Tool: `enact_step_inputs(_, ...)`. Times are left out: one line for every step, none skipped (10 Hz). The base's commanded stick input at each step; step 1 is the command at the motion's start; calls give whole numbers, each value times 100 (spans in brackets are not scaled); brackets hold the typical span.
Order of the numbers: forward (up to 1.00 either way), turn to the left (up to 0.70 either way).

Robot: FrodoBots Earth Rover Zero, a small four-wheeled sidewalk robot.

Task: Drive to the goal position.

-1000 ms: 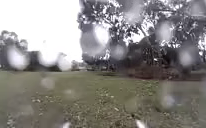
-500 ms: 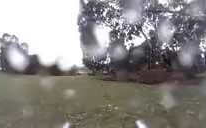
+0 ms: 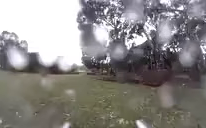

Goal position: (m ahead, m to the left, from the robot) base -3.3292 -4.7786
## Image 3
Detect green grass field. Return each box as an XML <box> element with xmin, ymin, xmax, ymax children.
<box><xmin>0</xmin><ymin>68</ymin><xmax>206</xmax><ymax>128</ymax></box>

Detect dark building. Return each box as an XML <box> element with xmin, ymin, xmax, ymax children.
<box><xmin>125</xmin><ymin>40</ymin><xmax>159</xmax><ymax>76</ymax></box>

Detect large dark trees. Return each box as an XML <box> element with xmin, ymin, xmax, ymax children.
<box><xmin>76</xmin><ymin>0</ymin><xmax>206</xmax><ymax>81</ymax></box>

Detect dark low bush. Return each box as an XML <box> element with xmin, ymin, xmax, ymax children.
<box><xmin>137</xmin><ymin>68</ymin><xmax>176</xmax><ymax>88</ymax></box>

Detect distant tree cluster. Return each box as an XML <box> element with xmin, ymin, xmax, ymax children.
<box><xmin>0</xmin><ymin>27</ymin><xmax>79</xmax><ymax>75</ymax></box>

